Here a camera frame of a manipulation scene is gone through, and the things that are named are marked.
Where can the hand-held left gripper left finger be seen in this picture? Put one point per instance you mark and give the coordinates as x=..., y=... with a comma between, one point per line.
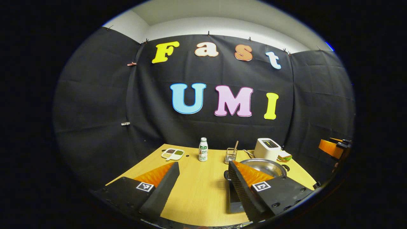
x=165, y=187

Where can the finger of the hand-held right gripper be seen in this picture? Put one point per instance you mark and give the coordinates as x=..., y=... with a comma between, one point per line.
x=337, y=140
x=329, y=148

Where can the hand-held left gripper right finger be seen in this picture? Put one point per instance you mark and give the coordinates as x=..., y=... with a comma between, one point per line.
x=238, y=187

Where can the black induction cooktop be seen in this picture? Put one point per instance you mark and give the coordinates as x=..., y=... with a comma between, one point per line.
x=235, y=200

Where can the white divided tray of beans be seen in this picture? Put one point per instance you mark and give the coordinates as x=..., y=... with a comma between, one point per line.
x=173, y=154

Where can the white toaster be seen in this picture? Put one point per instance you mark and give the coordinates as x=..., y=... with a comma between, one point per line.
x=265, y=152

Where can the sandwich with lettuce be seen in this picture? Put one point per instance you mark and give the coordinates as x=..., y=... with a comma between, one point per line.
x=284, y=156

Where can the white drink bottle green cap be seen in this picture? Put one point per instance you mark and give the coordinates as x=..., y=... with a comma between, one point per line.
x=203, y=152

